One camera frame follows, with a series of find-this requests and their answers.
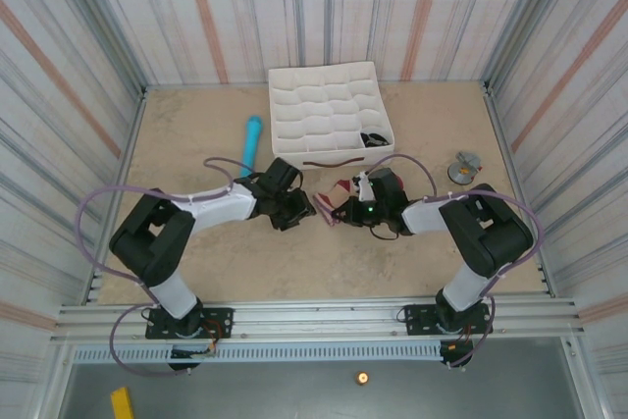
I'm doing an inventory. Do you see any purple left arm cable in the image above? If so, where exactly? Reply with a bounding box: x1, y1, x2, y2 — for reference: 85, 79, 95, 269
76, 157, 256, 380

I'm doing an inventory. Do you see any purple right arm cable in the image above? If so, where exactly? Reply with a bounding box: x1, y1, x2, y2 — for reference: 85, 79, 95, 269
367, 153, 546, 370

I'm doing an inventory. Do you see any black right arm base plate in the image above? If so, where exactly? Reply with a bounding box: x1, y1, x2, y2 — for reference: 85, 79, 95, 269
402, 304, 494, 337

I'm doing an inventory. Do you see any aluminium side rail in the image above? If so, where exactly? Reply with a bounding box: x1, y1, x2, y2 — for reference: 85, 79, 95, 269
82, 87, 148, 305
483, 80, 555, 298

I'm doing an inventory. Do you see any black white patterned sock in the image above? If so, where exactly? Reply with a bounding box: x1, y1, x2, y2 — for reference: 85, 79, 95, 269
359, 130, 392, 148

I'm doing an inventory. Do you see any long aluminium frame rail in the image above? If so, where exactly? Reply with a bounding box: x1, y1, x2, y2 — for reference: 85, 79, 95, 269
51, 296, 585, 341

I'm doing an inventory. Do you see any brown strap box handle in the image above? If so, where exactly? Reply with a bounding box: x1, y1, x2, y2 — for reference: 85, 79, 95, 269
301, 156, 367, 170

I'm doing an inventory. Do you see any yellow block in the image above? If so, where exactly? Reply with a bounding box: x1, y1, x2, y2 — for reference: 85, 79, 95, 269
110, 387, 134, 419

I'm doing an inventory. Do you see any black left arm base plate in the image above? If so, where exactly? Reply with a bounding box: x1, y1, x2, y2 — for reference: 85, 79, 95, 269
145, 307, 235, 340

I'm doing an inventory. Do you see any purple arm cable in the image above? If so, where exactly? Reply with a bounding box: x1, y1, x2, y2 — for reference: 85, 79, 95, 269
367, 153, 546, 370
76, 157, 256, 380

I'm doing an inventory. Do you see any white fabric organizer box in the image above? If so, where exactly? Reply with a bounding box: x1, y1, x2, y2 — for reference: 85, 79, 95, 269
267, 61, 396, 173

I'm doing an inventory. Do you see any grey round metal gadget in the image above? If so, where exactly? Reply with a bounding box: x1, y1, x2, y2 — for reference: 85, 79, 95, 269
446, 150, 485, 183

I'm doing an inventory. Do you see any red beige striped sock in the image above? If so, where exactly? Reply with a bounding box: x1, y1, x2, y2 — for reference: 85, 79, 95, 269
313, 174, 408, 229

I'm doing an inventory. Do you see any blue cylindrical tube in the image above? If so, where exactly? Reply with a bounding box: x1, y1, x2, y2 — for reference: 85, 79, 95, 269
238, 115, 264, 179

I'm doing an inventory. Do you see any grey slotted cable duct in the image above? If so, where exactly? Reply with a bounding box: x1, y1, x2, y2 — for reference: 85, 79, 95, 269
71, 342, 443, 365

